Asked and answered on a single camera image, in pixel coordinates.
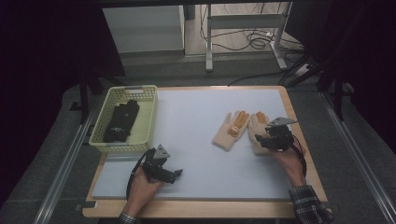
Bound person's right hand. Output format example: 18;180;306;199
269;145;308;189

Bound beige glove with orange fingers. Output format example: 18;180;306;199
212;110;251;152

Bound black glove with logo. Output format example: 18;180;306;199
103;105;132;144

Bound white cabinet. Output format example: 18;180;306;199
102;5;186;58

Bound metal floor rail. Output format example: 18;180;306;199
32;101;106;224
319;91;396;224

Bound white power strip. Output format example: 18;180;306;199
293;63;311;77

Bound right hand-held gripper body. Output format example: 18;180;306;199
265;116;299;153

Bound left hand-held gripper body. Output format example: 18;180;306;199
142;143;176;184

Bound white foam board mat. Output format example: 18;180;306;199
92;88;314;202

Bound grey metal desk frame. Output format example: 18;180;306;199
205;2;294;74

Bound long black floor cable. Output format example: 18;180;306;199
227;70;289;88

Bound left hand-held gripper black cable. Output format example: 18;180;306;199
125;147;156;199

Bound yellow-green plastic basket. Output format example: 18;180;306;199
88;84;159;154

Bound black glove with small mark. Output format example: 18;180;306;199
112;99;141;138

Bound black metal stand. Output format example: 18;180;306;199
69;74;126;126
317;60;357;123

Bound right hand-held gripper black cable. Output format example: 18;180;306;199
290;133;308;185

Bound beige glove with orange tip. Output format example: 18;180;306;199
247;111;276;156

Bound person's left hand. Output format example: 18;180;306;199
122;169;165;217

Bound hand-held gripper black cable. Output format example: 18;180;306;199
125;147;156;199
290;133;308;185

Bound tangle of black floor cables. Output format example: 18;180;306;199
199;3;305;53

